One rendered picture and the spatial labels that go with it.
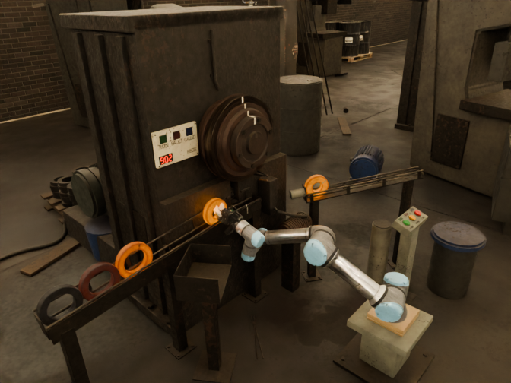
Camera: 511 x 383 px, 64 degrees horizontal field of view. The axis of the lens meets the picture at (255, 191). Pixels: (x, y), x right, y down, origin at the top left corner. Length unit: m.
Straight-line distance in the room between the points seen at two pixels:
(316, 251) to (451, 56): 2.96
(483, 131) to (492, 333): 2.09
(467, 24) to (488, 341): 2.75
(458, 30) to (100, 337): 3.86
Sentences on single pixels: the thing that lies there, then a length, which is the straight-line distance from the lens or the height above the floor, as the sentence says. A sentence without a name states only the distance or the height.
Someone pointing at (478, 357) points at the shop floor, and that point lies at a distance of 2.72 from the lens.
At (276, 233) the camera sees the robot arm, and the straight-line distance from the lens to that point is 2.19.
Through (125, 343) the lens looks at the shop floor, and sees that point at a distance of 2.67.
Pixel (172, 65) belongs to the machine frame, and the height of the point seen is 1.53.
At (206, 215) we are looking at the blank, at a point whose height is 0.75.
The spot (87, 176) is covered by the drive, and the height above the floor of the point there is 0.66.
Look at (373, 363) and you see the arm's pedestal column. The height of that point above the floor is 0.05.
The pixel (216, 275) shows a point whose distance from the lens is 2.04.
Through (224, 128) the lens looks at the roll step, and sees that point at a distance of 2.10.
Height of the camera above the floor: 1.83
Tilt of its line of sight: 26 degrees down
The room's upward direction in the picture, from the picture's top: 2 degrees counter-clockwise
